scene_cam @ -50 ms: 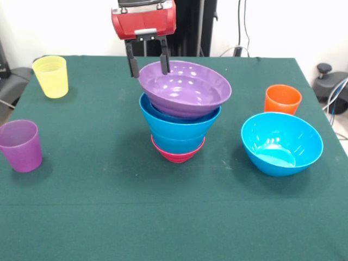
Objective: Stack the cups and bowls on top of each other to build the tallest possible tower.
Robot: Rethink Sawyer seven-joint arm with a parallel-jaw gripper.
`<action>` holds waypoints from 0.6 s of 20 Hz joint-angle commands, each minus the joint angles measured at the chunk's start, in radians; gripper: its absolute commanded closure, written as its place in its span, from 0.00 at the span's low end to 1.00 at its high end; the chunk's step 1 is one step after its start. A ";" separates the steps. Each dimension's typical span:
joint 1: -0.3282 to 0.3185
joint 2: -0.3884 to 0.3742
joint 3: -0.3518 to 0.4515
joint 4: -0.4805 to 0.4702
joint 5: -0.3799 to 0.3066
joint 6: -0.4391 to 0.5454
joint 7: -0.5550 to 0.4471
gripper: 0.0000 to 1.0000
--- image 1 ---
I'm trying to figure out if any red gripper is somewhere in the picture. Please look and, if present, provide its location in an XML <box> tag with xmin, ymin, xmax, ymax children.
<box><xmin>110</xmin><ymin>0</ymin><xmax>178</xmax><ymax>79</ymax></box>

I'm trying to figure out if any wide purple bowl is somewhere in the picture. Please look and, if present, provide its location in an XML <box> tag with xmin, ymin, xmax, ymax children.
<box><xmin>138</xmin><ymin>60</ymin><xmax>233</xmax><ymax>120</ymax></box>

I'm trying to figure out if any small dark blue bowl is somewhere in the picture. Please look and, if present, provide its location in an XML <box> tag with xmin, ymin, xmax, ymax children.
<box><xmin>148</xmin><ymin>101</ymin><xmax>175</xmax><ymax>119</ymax></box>

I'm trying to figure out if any large blue bowl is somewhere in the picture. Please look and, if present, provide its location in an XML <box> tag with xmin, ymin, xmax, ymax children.
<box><xmin>138</xmin><ymin>92</ymin><xmax>222</xmax><ymax>141</ymax></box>
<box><xmin>240</xmin><ymin>111</ymin><xmax>324</xmax><ymax>178</ymax></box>

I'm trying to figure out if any small red bowl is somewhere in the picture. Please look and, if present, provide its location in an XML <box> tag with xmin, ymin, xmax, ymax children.
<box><xmin>150</xmin><ymin>135</ymin><xmax>206</xmax><ymax>164</ymax></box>

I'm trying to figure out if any purple cup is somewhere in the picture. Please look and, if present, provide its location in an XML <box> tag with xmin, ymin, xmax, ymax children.
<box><xmin>0</xmin><ymin>119</ymin><xmax>44</xmax><ymax>173</ymax></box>

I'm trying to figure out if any yellow cup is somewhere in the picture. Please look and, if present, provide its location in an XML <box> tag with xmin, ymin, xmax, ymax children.
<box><xmin>32</xmin><ymin>55</ymin><xmax>69</xmax><ymax>99</ymax></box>

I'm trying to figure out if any grey padded chair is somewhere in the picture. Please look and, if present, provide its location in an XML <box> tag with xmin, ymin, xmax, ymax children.
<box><xmin>0</xmin><ymin>40</ymin><xmax>31</xmax><ymax>110</ymax></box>

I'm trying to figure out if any orange cup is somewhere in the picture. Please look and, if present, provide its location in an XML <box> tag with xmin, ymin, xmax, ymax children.
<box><xmin>264</xmin><ymin>84</ymin><xmax>303</xmax><ymax>116</ymax></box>

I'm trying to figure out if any dark green tablecloth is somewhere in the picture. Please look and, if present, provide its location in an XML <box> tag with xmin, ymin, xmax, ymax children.
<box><xmin>0</xmin><ymin>55</ymin><xmax>348</xmax><ymax>261</ymax></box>

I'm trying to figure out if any dark grey chair base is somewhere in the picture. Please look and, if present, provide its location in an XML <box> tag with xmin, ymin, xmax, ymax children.
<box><xmin>312</xmin><ymin>63</ymin><xmax>348</xmax><ymax>115</ymax></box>

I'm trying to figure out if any black wall cable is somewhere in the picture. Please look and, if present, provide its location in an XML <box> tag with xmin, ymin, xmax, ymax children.
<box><xmin>219</xmin><ymin>0</ymin><xmax>251</xmax><ymax>58</ymax></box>

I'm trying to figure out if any bundle of light cables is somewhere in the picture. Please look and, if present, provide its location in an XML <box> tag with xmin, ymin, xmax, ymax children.
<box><xmin>322</xmin><ymin>77</ymin><xmax>348</xmax><ymax>142</ymax></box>

